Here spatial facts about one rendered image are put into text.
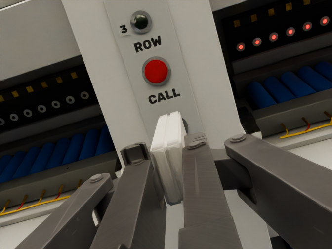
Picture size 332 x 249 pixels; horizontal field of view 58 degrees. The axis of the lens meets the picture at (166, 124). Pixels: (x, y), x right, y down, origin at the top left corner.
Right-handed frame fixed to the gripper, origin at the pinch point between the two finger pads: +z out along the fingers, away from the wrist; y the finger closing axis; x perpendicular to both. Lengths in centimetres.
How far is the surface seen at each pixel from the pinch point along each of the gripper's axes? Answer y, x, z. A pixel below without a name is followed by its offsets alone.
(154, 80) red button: -0.3, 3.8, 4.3
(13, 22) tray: -8.6, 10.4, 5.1
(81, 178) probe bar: -11.3, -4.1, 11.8
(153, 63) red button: 0.0, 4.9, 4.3
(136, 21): -0.3, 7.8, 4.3
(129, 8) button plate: -0.5, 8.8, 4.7
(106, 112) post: -4.5, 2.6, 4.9
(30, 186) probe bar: -16.7, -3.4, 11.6
